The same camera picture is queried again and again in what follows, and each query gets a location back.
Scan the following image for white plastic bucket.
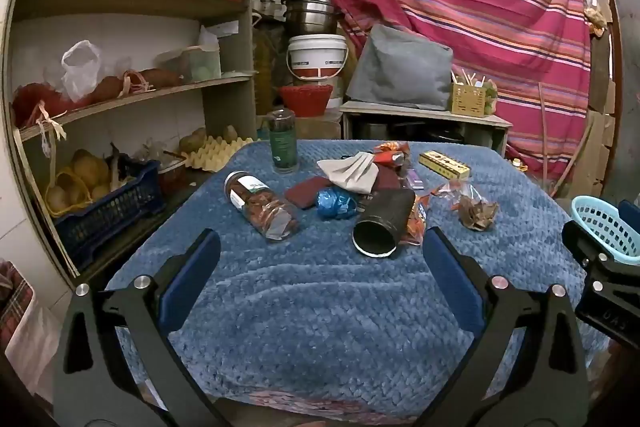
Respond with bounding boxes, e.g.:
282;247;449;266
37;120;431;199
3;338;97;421
285;34;349;86

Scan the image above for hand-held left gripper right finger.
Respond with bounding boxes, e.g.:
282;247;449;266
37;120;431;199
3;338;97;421
420;227;589;427

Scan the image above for orange snack wrapper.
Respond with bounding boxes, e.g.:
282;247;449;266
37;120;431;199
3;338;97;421
372;140;412;168

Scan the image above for plaid cloth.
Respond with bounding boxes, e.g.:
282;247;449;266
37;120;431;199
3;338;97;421
0;258;34;349

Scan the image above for black cylindrical can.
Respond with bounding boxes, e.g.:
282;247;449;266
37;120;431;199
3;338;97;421
352;188;416;259

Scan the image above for yellow egg carton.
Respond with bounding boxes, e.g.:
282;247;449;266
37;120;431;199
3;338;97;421
184;136;257;172

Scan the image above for clear plastic container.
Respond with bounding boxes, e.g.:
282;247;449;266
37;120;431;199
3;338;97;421
166;45;222;83

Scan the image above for clear bag of brown scraps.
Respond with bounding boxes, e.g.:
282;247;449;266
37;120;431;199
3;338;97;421
431;181;501;233

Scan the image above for white plastic bag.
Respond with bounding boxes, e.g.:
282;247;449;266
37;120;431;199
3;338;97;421
60;40;104;103

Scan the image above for yellow oil bottle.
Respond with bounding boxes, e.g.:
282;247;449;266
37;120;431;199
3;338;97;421
252;26;282;114

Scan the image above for low grey cabinet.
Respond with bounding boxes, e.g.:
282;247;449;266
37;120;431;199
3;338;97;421
339;100;514;158

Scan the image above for yellow utensil holder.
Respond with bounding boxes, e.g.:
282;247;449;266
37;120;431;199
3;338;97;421
451;69;489;118

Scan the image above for steel pot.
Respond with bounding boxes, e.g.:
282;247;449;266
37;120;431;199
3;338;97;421
280;0;344;37

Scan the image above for blue knitted blanket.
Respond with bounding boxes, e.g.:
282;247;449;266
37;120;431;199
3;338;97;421
102;139;613;420

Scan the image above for white plastic sack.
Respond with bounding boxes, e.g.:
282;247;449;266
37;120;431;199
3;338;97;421
4;286;62;410

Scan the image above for green labelled glass jar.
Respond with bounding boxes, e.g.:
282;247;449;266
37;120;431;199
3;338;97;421
268;109;300;176

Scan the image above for small green plant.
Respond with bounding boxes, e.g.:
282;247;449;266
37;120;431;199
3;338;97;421
483;78;499;116

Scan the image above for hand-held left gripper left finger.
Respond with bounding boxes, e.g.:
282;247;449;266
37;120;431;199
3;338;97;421
52;228;226;427

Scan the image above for dark red scouring pad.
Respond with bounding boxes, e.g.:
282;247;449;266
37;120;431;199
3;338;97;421
374;166;402;191
284;176;334;210

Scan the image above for red mesh bag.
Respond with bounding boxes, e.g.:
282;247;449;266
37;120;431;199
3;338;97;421
12;82;68;128

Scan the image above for beige face mask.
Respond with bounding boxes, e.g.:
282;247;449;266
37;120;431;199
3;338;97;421
316;150;379;196

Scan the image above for grey cushion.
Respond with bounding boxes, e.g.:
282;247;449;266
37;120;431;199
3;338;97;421
345;24;454;111

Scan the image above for yellow printed box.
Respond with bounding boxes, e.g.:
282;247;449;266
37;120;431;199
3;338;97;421
418;150;472;180

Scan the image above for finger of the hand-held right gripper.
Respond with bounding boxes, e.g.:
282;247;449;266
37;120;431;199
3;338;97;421
618;199;640;235
561;219;610;272

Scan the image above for blue plastic wrapper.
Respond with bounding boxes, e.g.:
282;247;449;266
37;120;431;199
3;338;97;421
316;186;358;221

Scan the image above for sweet potato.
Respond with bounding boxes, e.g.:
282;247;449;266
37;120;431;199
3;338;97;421
134;67;184;91
89;75;127;104

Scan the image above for red plastic basket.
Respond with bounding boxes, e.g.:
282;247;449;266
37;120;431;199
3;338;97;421
278;84;334;117

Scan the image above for blue plastic crate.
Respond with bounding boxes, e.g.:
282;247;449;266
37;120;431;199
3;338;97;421
53;159;167;274

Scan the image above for stack of cardboard boxes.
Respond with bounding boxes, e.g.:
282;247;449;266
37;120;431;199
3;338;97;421
569;0;621;200

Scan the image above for orange chip bag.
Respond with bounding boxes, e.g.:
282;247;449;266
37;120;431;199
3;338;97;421
399;193;432;249

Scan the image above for wooden stick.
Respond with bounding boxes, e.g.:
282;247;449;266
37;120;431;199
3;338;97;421
537;81;552;184

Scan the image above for wooden shelf unit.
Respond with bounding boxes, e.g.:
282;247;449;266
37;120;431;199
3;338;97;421
2;0;258;280

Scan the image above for brown cardboard box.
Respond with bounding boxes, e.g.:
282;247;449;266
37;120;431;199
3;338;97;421
294;111;344;141

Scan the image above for light blue plastic basket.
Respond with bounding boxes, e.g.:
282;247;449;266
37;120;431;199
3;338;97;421
571;195;640;266

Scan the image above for yellow mesh bag of potatoes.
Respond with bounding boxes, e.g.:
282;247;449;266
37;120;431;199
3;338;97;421
44;149;112;219

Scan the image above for clear jar with brown contents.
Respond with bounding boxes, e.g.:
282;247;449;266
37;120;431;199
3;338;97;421
223;170;300;244

